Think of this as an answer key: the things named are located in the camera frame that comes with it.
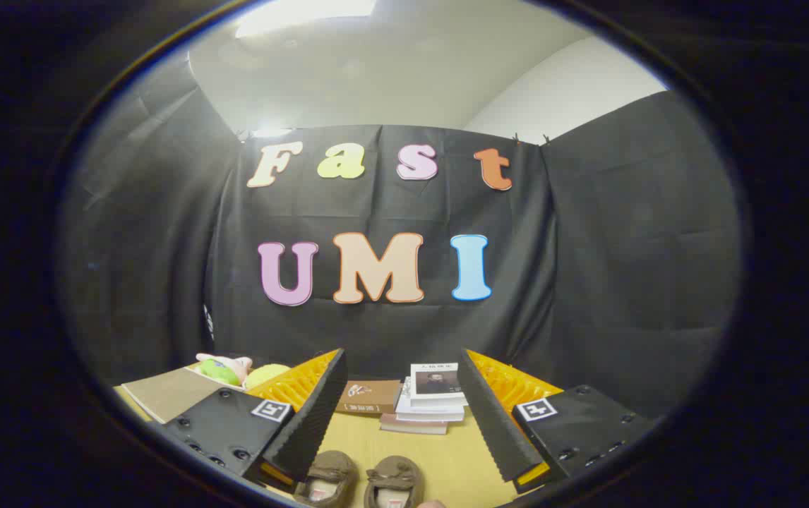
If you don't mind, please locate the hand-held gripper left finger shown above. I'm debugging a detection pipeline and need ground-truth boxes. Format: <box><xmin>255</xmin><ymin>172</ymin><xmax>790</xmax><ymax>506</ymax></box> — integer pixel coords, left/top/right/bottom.
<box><xmin>163</xmin><ymin>347</ymin><xmax>349</xmax><ymax>495</ymax></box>

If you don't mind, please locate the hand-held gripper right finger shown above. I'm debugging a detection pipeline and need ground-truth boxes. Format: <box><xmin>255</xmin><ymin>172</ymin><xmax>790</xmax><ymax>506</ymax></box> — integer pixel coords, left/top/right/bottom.
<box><xmin>457</xmin><ymin>348</ymin><xmax>656</xmax><ymax>495</ymax></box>

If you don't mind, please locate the brown fuzzy shoe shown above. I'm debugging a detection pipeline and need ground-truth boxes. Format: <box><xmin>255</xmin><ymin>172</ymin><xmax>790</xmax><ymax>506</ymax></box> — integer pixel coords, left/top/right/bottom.
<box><xmin>295</xmin><ymin>450</ymin><xmax>360</xmax><ymax>508</ymax></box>
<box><xmin>364</xmin><ymin>455</ymin><xmax>425</xmax><ymax>508</ymax></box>

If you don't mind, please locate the brown cardboard storage box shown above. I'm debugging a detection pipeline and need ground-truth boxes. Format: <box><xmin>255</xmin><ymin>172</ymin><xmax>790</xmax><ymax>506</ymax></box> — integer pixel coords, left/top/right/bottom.
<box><xmin>121</xmin><ymin>363</ymin><xmax>250</xmax><ymax>425</ymax></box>

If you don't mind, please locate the brown book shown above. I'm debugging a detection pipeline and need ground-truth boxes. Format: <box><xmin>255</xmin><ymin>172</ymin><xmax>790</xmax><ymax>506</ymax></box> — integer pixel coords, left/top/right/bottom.
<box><xmin>336</xmin><ymin>380</ymin><xmax>403</xmax><ymax>416</ymax></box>

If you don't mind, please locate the plain white book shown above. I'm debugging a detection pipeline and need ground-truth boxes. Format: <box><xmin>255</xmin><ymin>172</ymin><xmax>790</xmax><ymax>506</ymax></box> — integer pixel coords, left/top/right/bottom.
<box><xmin>395</xmin><ymin>381</ymin><xmax>467</xmax><ymax>423</ymax></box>

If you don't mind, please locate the yellow plush toy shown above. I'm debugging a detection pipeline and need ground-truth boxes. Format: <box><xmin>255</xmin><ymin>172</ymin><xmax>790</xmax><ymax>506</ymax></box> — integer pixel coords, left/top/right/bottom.
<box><xmin>244</xmin><ymin>363</ymin><xmax>292</xmax><ymax>390</ymax></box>

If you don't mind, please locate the pink and green plush toy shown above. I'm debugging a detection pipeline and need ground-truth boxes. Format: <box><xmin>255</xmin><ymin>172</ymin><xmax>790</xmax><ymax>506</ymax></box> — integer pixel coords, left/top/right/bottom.
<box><xmin>195</xmin><ymin>353</ymin><xmax>254</xmax><ymax>387</ymax></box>

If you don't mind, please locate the ceiling light panel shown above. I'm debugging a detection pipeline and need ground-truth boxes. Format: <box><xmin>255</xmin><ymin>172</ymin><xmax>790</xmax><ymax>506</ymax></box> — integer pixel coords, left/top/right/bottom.
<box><xmin>235</xmin><ymin>0</ymin><xmax>378</xmax><ymax>40</ymax></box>

